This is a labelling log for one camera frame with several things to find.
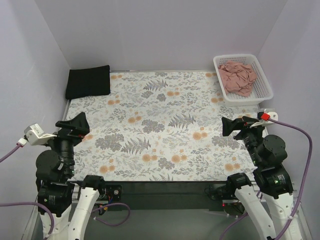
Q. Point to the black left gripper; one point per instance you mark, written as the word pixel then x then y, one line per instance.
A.
pixel 70 132

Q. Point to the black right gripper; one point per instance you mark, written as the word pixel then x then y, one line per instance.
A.
pixel 245 127

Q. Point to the black t shirt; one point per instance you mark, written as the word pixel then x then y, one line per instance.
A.
pixel 88 82

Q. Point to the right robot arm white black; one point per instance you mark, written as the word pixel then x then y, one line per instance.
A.
pixel 267 154

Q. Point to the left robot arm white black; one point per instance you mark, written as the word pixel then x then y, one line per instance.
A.
pixel 54 169

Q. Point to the white plastic basket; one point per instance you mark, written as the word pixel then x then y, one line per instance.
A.
pixel 261 89

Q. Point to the pink t shirt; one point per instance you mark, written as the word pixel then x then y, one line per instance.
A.
pixel 237 78

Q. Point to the floral tablecloth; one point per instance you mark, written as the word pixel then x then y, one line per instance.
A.
pixel 160 126

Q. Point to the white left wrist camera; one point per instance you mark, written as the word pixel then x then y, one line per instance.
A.
pixel 35 136

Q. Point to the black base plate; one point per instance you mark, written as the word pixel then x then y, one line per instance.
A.
pixel 166 195

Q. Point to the aluminium frame rail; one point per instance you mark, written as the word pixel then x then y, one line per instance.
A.
pixel 171 210

